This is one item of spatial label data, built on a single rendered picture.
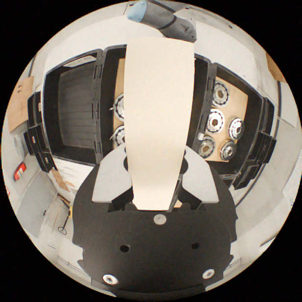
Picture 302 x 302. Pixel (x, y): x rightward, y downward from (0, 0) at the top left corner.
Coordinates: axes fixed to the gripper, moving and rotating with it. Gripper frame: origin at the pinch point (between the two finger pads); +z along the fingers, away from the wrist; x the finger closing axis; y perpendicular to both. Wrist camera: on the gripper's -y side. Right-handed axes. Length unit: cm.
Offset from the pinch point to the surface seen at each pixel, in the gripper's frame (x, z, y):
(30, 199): -288, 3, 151
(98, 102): -14.8, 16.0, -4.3
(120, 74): -11.4, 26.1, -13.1
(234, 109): 34.5, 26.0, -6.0
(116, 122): -12.9, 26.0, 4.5
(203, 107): 13.2, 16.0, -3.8
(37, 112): -122, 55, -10
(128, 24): -15, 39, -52
